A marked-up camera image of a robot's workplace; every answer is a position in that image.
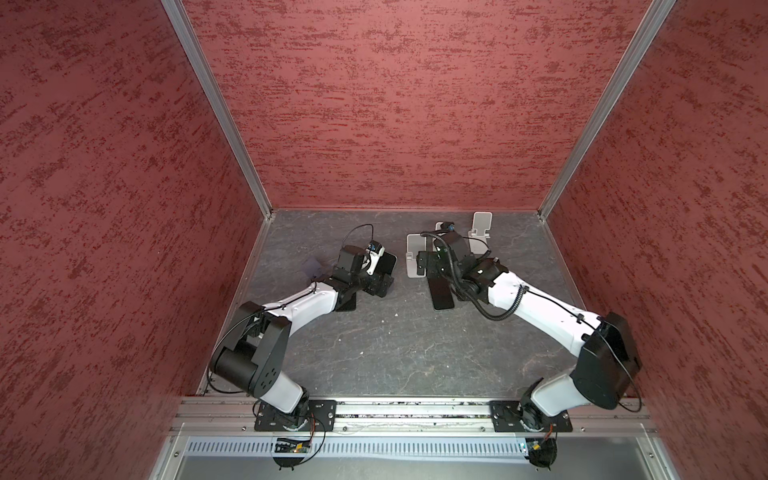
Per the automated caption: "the black phone with tag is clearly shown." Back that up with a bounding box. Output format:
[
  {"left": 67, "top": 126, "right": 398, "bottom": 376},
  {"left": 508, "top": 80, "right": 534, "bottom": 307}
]
[{"left": 427, "top": 278, "right": 455, "bottom": 311}]

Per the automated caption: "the white phone stand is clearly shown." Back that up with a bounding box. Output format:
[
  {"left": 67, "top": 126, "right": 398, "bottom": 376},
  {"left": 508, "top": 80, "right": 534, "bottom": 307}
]
[{"left": 467, "top": 212, "right": 493, "bottom": 255}]

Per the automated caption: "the round dark purple stand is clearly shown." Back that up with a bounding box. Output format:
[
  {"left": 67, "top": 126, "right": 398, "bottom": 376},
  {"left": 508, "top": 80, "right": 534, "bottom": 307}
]
[{"left": 300, "top": 257, "right": 326, "bottom": 282}]

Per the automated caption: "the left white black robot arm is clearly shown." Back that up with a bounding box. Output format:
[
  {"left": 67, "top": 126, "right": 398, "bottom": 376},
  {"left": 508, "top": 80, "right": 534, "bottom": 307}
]
[{"left": 208, "top": 238, "right": 397, "bottom": 431}]

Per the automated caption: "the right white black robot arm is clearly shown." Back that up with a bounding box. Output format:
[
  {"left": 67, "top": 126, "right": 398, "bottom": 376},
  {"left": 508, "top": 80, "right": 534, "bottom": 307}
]
[{"left": 406, "top": 222, "right": 642, "bottom": 432}]

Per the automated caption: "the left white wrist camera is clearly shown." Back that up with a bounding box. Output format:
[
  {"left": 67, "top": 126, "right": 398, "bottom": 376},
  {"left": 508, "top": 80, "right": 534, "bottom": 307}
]
[{"left": 366, "top": 240, "right": 386, "bottom": 276}]

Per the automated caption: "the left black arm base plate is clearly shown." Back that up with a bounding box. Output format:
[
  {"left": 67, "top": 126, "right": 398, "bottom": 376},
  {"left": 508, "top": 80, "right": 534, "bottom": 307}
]
[{"left": 254, "top": 399, "right": 338, "bottom": 432}]

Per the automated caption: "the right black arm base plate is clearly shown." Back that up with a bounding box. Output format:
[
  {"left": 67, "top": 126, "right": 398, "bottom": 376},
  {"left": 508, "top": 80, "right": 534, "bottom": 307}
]
[{"left": 488, "top": 400, "right": 573, "bottom": 433}]

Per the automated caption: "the white slotted cable duct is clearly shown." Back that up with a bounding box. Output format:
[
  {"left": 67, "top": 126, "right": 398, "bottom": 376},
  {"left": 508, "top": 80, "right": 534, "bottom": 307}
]
[{"left": 184, "top": 436, "right": 528, "bottom": 463}]

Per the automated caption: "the left circuit board with wires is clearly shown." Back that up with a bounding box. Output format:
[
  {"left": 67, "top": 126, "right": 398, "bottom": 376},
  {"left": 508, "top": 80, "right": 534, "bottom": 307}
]
[{"left": 272, "top": 415, "right": 328, "bottom": 471}]

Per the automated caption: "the circuit board with wires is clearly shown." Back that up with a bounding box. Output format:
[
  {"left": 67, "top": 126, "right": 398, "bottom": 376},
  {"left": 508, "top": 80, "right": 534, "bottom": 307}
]
[
  {"left": 272, "top": 415, "right": 328, "bottom": 471},
  {"left": 526, "top": 424, "right": 558, "bottom": 470}
]

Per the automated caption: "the right circuit board with wires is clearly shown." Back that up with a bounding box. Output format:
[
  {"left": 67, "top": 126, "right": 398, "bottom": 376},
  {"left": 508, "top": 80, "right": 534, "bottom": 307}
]
[{"left": 526, "top": 424, "right": 558, "bottom": 470}]

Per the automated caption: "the aluminium front rail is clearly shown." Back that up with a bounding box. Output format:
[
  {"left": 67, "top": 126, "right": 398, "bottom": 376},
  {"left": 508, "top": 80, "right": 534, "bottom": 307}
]
[{"left": 171, "top": 396, "right": 658, "bottom": 438}]

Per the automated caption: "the right aluminium corner post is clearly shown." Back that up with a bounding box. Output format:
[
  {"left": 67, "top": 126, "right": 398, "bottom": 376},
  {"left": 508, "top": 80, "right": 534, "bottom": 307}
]
[{"left": 538, "top": 0, "right": 676, "bottom": 223}]

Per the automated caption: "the aluminium corner post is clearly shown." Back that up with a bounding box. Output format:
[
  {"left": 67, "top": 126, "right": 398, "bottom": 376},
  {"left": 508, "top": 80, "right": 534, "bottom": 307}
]
[
  {"left": 538, "top": 0, "right": 676, "bottom": 223},
  {"left": 161, "top": 0, "right": 273, "bottom": 222}
]

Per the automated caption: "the left aluminium corner post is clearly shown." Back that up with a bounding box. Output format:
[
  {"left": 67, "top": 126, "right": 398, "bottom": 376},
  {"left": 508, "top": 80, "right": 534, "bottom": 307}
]
[{"left": 161, "top": 0, "right": 273, "bottom": 222}]

